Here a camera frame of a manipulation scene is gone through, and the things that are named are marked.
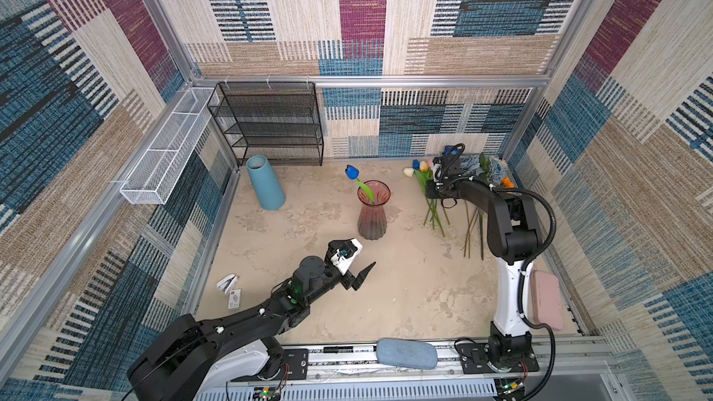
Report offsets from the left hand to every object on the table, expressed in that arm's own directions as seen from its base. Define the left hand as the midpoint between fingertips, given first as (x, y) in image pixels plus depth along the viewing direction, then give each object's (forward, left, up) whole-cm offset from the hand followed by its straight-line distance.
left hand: (363, 247), depth 78 cm
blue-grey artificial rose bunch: (+30, -46, -1) cm, 55 cm away
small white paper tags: (-4, +41, -14) cm, 44 cm away
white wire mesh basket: (+25, +67, +2) cm, 71 cm away
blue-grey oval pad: (-24, -11, -13) cm, 29 cm away
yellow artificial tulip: (+40, -25, -10) cm, 48 cm away
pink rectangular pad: (-11, -53, -13) cm, 55 cm away
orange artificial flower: (+31, -55, -10) cm, 64 cm away
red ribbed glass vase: (+11, -3, -3) cm, 12 cm away
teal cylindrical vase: (+25, +31, -6) cm, 40 cm away
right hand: (+29, -26, -12) cm, 41 cm away
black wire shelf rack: (+53, +32, +3) cm, 62 cm away
